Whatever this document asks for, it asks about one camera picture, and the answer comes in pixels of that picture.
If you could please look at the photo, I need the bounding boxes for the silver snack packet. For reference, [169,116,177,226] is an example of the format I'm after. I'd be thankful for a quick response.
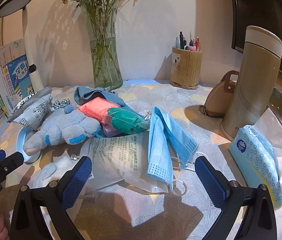
[7,86,52,131]

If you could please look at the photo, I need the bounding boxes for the blue dotted tissue pack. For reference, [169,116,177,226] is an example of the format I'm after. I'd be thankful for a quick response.
[228,107,282,210]

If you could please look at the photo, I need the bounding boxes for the grey blue plush toy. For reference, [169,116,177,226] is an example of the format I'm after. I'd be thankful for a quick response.
[23,105,101,155]

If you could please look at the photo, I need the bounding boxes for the white paper wrapper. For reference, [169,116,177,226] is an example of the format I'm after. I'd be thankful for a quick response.
[80,131,168,193]

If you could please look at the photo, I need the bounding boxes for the blue face mask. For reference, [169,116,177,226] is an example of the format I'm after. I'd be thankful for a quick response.
[147,107,198,186]

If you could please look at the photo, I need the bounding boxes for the pink packet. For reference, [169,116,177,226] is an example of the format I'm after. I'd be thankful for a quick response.
[78,97,120,125]

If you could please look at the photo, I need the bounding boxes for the green packet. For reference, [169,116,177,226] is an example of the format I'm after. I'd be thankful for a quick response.
[107,108,150,135]

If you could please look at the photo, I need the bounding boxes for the blue tape roll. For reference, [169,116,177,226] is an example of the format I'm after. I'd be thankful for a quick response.
[16,127,40,164]

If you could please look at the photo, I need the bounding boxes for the stack of books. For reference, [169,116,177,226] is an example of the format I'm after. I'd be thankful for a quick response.
[0,39,34,118]

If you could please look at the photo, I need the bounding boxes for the tan leather round purse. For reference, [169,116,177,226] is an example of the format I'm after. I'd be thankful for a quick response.
[199,70,239,118]

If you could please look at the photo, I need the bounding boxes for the beige thermos bottle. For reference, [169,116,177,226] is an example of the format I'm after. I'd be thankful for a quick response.
[220,25,282,141]

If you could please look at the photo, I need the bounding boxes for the white desk lamp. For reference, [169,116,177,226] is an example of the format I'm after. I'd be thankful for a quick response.
[0,0,44,92]

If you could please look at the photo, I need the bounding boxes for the bamboo pen holder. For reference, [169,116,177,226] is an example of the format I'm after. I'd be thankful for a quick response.
[170,47,203,89]

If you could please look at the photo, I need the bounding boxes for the pens in holder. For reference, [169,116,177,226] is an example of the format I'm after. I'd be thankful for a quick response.
[175,31,201,52]

